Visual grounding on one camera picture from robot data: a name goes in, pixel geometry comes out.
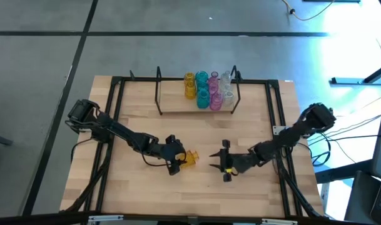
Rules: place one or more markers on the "clear ribbed glass vase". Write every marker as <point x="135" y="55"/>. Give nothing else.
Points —
<point x="226" y="87"/>
<point x="228" y="97"/>
<point x="226" y="77"/>

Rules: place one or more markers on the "silver metal mounting plate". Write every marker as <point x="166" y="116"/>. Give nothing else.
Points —
<point x="279" y="130"/>

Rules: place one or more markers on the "black aluminium rig frame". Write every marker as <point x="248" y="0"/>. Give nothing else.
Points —
<point x="140" y="78"/>

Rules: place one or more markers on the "grey desk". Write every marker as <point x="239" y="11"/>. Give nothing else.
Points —
<point x="359" y="200"/>

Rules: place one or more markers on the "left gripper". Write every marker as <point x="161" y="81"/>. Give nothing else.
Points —
<point x="171" y="153"/>

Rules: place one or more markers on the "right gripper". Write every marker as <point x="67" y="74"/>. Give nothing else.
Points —
<point x="237" y="162"/>

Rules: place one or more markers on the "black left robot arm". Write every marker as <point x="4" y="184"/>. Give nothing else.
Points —
<point x="115" y="131"/>

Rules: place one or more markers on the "wooden shelf with black frame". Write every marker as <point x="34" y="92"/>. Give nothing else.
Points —
<point x="174" y="100"/>

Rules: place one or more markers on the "pink ribbed glass vase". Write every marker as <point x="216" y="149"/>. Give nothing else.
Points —
<point x="214" y="78"/>
<point x="213" y="88"/>
<point x="216" y="103"/>

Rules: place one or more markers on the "teal ribbed glass vase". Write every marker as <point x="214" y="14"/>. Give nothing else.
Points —
<point x="202" y="85"/>
<point x="203" y="100"/>
<point x="201" y="76"/>

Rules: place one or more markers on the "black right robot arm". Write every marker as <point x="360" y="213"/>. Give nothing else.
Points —
<point x="290" y="134"/>

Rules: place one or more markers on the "silver aluminium bracket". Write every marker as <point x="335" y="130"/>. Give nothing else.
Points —
<point x="105" y="217"/>
<point x="279" y="222"/>

